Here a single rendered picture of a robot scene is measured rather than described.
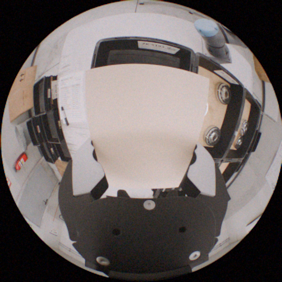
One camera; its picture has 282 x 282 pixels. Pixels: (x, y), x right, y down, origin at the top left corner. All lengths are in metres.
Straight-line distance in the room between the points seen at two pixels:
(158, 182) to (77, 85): 0.60
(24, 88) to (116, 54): 2.37
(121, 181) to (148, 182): 0.04
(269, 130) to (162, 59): 3.34
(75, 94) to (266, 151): 3.80
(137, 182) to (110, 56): 0.41
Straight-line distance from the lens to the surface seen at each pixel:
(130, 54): 0.41
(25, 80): 2.65
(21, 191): 2.88
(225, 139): 0.54
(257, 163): 3.60
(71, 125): 0.71
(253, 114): 0.81
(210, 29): 0.46
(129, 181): 0.15
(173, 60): 0.42
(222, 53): 0.60
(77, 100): 0.63
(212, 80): 0.49
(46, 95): 1.14
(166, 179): 0.15
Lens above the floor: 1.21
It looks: 60 degrees down
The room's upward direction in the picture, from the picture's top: 180 degrees counter-clockwise
